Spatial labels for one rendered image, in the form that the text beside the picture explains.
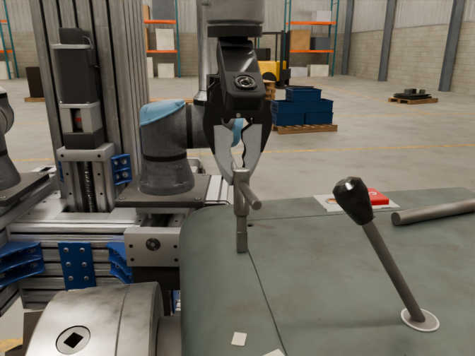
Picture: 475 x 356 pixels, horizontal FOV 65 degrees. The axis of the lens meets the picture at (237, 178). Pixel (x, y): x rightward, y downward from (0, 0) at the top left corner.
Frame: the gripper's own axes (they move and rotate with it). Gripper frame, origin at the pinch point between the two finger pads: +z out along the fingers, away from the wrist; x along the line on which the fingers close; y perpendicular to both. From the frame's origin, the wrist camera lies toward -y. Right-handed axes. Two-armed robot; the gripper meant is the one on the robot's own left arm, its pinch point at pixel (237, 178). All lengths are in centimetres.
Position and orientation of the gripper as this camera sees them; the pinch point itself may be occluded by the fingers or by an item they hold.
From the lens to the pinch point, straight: 53.2
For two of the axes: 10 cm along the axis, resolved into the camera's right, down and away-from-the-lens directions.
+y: -1.6, -3.3, 9.3
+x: -9.9, 0.5, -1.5
